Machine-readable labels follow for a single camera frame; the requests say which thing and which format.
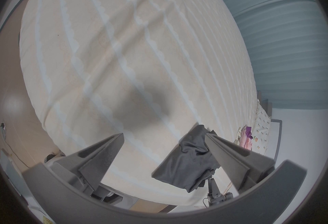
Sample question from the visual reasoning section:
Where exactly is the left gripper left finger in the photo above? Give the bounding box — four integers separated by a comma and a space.
50, 133, 125, 198

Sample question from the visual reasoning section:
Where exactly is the black cable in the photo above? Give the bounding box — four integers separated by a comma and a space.
1, 122, 31, 168

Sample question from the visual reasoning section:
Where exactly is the pink garment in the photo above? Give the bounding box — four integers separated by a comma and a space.
240, 136, 254, 151

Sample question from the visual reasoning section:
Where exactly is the bed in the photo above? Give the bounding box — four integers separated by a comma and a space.
18, 0, 283, 207

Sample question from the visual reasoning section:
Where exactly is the grey white bedside table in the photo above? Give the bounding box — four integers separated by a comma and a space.
257, 90, 273, 117

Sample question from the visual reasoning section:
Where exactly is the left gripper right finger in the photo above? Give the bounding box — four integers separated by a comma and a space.
205, 133, 276, 191

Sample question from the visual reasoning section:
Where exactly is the white printed pillow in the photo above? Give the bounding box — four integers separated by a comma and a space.
252, 105, 272, 156

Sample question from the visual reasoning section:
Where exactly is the black T-shirt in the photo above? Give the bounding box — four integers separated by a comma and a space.
152, 124, 224, 193

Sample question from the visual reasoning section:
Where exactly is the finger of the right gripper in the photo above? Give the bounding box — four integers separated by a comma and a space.
207, 178, 221, 196

